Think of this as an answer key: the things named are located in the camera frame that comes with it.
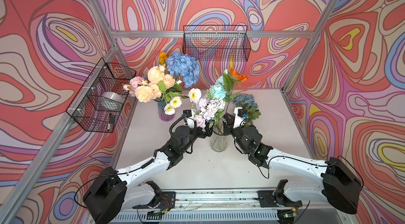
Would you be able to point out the teal white bouquet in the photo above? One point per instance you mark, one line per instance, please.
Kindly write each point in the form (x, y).
(247, 101)

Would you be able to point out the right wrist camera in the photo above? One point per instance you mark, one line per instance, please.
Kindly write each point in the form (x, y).
(241, 116)

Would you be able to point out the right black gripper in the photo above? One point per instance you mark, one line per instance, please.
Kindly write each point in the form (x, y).
(232, 126)

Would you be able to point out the small black device in basket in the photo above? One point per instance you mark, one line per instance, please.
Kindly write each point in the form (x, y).
(112, 119)

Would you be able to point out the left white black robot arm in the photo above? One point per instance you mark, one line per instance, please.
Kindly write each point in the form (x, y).
(116, 190)

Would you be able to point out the lilac white mixed bouquet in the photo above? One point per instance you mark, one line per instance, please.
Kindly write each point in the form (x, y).
(208, 112)

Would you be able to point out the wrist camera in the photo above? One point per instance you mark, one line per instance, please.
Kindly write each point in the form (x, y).
(241, 116)
(188, 119)

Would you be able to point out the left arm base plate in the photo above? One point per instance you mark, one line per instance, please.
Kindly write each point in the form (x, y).
(163, 201)

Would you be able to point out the peach rose flower stem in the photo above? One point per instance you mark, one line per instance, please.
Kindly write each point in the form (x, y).
(153, 91)

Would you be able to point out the pale blue rose stem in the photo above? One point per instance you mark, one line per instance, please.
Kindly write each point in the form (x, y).
(218, 91)

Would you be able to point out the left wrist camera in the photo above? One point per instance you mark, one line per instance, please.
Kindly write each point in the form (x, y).
(188, 119)

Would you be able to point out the orange gerbera flower stem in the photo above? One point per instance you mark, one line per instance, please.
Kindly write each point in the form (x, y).
(232, 78)

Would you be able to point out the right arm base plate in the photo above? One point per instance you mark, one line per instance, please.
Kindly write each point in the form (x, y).
(271, 199)

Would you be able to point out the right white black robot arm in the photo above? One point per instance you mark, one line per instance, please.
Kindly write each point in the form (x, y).
(330, 181)

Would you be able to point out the white tape roll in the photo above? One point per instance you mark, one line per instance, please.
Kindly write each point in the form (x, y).
(113, 97)

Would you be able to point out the black wire basket left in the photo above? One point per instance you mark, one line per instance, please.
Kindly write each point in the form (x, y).
(89, 109)

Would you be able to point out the black wire basket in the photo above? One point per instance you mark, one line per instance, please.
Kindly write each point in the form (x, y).
(216, 42)
(89, 109)

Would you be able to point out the black wire basket back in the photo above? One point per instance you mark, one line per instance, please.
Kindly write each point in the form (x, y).
(216, 42)

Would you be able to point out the orange poppy flower stem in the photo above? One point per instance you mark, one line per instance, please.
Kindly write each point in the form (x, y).
(162, 58)

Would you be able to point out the blue hydrangea flower stem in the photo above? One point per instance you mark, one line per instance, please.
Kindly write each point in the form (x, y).
(184, 66)

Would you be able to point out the cream rose flower stem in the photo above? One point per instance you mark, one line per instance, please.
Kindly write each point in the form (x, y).
(156, 74)

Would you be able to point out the pink rose flower stem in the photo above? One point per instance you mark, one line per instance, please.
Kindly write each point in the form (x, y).
(135, 83)

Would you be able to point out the clear ribbed glass vase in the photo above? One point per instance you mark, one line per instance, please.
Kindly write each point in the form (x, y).
(218, 139)

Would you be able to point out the white yellow-centred poppy stem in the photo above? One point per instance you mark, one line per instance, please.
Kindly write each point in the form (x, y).
(174, 100)

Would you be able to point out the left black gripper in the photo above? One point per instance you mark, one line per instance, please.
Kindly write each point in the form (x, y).
(200, 127)

